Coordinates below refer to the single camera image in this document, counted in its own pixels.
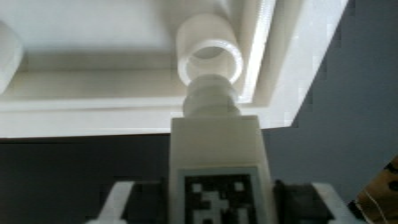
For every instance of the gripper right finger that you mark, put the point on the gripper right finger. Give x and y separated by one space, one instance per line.
310 204

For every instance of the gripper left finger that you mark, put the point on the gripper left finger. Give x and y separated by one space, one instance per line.
112 209

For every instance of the white table leg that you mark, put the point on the white table leg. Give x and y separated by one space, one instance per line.
219 173

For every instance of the white square table top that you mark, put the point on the white square table top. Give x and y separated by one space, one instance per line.
91 53

